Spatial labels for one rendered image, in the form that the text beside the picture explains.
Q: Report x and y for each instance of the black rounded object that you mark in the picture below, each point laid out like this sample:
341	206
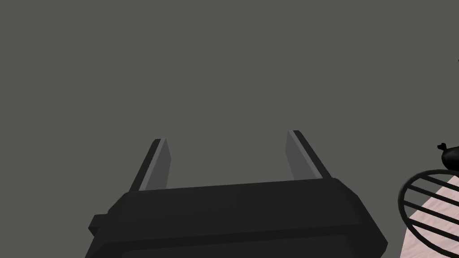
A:
451	156

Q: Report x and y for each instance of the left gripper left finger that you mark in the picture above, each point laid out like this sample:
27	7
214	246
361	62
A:
154	168

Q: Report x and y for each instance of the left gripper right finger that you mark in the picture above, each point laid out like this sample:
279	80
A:
303	161

